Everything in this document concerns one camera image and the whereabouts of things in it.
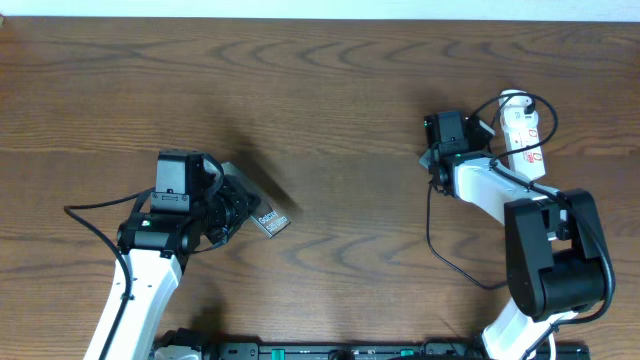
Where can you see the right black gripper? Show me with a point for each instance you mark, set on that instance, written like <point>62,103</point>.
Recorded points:
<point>426,159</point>

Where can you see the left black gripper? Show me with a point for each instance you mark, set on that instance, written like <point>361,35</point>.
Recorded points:
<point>245,201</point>

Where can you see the Galaxy smartphone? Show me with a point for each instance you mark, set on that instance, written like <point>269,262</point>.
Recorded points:
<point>268,217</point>

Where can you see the white power strip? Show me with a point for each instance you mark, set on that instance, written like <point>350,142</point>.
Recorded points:
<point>519,123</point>

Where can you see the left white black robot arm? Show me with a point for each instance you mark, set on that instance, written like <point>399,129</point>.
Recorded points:
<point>193,199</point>

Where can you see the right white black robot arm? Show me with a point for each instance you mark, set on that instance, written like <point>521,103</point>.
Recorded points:
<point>558,270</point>

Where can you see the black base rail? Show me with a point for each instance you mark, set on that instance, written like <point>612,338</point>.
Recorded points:
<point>254,351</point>

